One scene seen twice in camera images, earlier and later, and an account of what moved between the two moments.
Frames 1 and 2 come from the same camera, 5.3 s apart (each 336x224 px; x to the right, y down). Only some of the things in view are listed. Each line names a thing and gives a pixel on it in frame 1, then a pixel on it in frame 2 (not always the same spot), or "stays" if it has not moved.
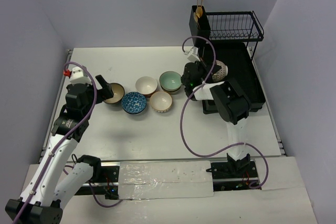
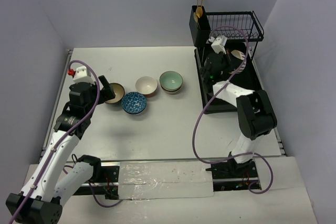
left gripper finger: x=104 y=93 stays
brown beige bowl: x=118 y=91 stays
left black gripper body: x=98 y=92 stays
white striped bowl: x=160 y=102 to x=238 y=54
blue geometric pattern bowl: x=134 y=103 stays
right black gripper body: x=203 y=69 to x=227 y=62
